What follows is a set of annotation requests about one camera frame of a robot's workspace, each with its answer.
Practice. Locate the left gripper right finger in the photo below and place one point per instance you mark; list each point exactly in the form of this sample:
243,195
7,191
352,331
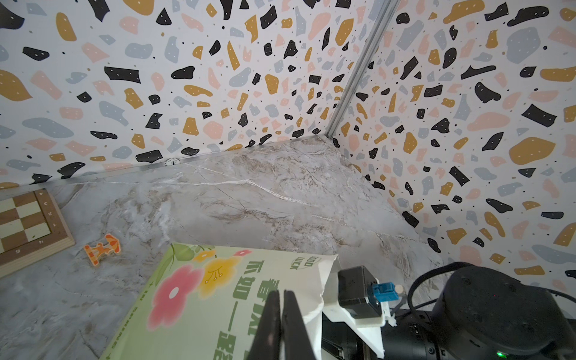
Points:
297,345

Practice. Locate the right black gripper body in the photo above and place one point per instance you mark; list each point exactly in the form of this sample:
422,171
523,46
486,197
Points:
410,339

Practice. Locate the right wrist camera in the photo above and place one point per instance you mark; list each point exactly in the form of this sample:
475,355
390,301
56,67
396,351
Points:
356,309

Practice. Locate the white paper bag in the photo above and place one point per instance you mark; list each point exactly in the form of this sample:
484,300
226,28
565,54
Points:
206,302

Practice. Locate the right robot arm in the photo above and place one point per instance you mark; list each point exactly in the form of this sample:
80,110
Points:
457,311

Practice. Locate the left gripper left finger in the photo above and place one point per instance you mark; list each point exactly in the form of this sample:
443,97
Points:
267,340

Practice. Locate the wooden chessboard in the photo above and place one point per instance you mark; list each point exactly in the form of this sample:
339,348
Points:
32,228

